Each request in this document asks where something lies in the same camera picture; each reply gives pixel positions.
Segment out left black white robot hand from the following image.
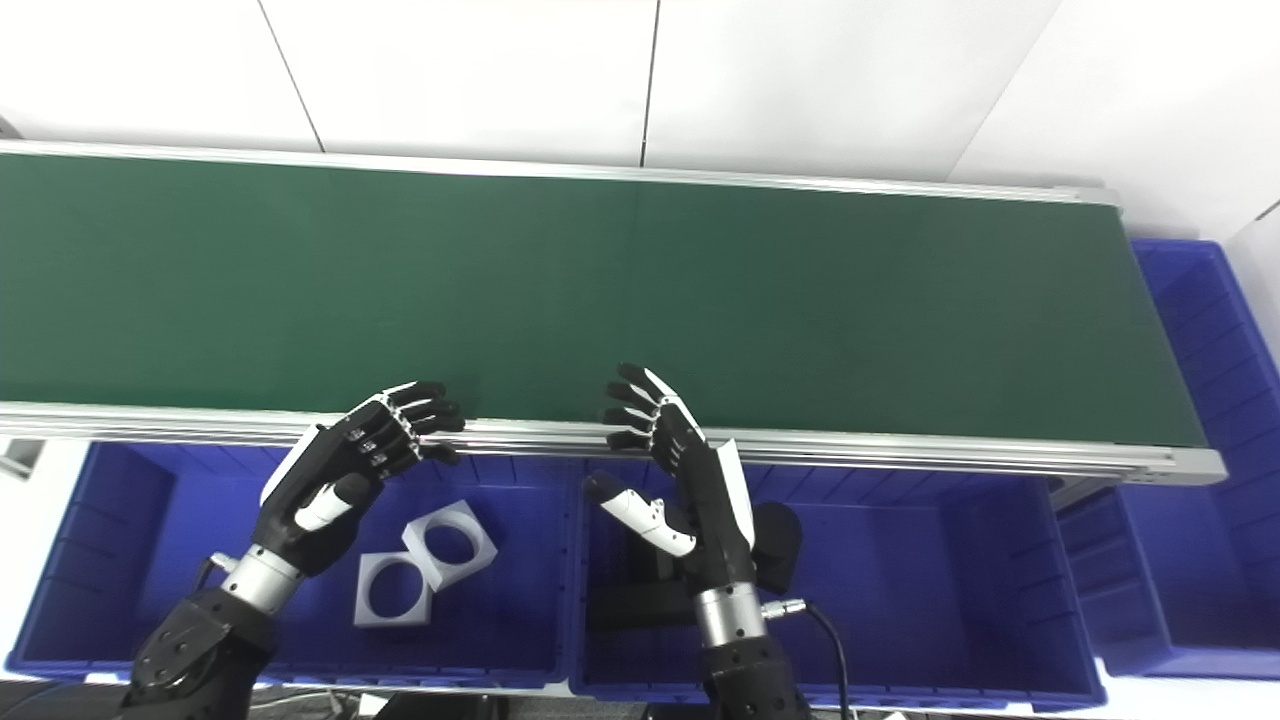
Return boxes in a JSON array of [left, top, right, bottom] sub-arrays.
[[249, 379, 467, 580]]

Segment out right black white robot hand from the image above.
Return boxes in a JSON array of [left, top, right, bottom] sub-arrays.
[[582, 362, 757, 594]]

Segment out white square part with hole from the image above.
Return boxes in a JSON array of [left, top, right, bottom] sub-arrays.
[[352, 549, 437, 630], [401, 499, 499, 592]]

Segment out black angled part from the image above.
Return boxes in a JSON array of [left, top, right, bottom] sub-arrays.
[[587, 545, 702, 632]]

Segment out blue bin with white parts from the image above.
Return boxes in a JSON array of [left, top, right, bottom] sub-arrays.
[[4, 440, 587, 692]]

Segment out green conveyor belt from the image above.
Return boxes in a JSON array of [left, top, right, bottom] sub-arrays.
[[0, 139, 1229, 489], [0, 152, 1209, 449]]

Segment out blue bin with black parts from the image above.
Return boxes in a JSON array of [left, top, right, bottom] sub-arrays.
[[570, 455, 1107, 714]]

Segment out aluminium conveyor leg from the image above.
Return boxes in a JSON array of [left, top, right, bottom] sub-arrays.
[[1047, 477, 1112, 512], [0, 438, 47, 482]]

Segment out empty blue bin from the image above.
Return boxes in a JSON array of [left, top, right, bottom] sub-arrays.
[[1054, 238, 1280, 682]]

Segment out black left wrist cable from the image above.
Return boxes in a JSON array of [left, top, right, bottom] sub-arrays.
[[194, 552, 242, 593]]

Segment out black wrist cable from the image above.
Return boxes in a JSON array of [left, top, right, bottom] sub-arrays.
[[194, 552, 242, 593], [761, 597, 853, 720]]

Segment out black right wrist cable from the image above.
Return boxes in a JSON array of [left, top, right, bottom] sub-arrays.
[[761, 597, 853, 720]]

